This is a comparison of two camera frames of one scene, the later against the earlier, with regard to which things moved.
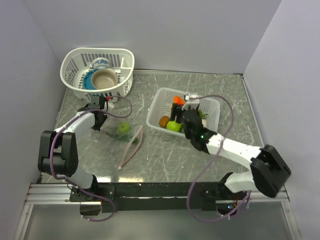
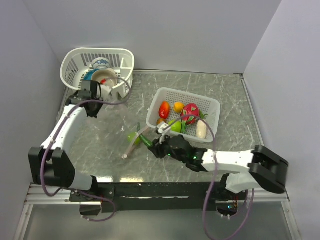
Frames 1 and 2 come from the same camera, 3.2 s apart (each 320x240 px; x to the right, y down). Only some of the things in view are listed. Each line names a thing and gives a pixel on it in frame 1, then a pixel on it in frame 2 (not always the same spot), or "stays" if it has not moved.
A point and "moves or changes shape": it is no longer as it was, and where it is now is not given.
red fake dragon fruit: (202, 115) moves or changes shape
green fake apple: (123, 127) -> (131, 136)
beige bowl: (103, 79) stays
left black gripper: (98, 126) -> (94, 114)
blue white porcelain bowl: (100, 63) stays
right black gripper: (176, 109) -> (157, 148)
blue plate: (87, 77) stays
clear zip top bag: (124, 134) moves or changes shape
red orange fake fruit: (178, 100) -> (164, 109)
